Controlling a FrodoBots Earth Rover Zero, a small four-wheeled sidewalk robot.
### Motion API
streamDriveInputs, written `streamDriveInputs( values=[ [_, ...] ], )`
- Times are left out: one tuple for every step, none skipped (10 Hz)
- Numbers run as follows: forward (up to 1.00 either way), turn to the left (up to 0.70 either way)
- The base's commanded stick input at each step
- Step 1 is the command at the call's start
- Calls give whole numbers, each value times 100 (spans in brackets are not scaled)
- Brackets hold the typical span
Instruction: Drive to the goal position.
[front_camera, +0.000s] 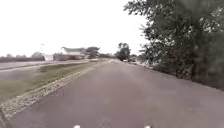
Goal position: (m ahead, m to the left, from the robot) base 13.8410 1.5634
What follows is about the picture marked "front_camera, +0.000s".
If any dark tree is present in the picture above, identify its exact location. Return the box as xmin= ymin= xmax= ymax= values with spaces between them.
xmin=84 ymin=46 xmax=101 ymax=60
xmin=114 ymin=42 xmax=132 ymax=62

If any pale gravel strip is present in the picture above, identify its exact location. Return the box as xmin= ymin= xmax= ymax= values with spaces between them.
xmin=0 ymin=59 xmax=113 ymax=123

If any grass strip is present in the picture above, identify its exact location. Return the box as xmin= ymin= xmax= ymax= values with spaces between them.
xmin=0 ymin=61 xmax=101 ymax=103

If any row of trees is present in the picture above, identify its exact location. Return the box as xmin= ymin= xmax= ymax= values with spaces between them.
xmin=123 ymin=0 xmax=224 ymax=91

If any grey asphalt road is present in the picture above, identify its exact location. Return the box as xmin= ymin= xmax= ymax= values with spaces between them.
xmin=9 ymin=59 xmax=224 ymax=128

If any dark hedge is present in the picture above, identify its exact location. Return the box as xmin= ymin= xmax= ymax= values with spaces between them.
xmin=0 ymin=51 xmax=46 ymax=64

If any building with pale roof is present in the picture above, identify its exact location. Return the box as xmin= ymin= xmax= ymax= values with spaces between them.
xmin=53 ymin=46 xmax=91 ymax=62

